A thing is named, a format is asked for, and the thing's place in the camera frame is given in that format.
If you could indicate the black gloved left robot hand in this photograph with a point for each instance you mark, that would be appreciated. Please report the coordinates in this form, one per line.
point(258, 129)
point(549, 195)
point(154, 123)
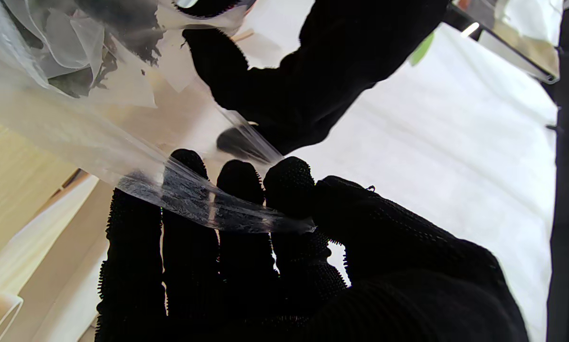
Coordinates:
point(322, 71)

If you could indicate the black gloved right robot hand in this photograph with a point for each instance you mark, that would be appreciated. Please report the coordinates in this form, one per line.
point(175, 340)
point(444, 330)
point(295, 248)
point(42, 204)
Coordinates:
point(384, 285)

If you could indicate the clear plastic tea bag pouch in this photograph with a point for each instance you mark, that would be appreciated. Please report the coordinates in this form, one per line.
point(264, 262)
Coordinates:
point(75, 118)

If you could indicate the green plant with long leaves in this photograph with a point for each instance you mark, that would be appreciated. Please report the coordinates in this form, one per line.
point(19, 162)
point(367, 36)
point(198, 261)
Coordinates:
point(422, 48)

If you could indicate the shiny metal panel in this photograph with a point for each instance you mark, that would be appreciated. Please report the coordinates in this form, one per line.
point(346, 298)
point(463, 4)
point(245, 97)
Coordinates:
point(517, 40)

